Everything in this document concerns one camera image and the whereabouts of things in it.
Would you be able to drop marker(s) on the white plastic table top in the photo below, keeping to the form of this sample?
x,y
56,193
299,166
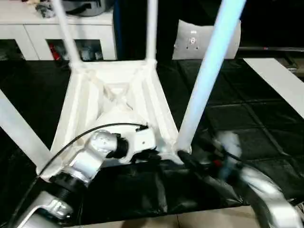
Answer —
x,y
114,83

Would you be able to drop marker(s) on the white plastic table leg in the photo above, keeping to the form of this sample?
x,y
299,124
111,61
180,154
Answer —
x,y
19,128
151,31
209,71
67,35

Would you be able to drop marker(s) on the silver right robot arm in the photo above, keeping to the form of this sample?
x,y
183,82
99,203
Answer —
x,y
268,190

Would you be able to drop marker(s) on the black floor mat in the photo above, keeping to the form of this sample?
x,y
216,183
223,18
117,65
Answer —
x,y
249,95

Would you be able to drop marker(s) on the white flat panel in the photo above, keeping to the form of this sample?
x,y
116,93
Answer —
x,y
278,78

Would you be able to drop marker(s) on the grey printed cushion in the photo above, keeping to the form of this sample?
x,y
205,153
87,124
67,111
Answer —
x,y
190,42

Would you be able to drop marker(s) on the small red box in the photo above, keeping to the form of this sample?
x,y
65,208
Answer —
x,y
53,52

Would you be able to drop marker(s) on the grey round bag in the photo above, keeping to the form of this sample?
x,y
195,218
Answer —
x,y
88,8

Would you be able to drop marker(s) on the white glass-door cabinet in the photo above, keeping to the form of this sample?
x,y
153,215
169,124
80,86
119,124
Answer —
x,y
23,31

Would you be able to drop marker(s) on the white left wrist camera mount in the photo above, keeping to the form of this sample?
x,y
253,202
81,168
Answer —
x,y
142,140

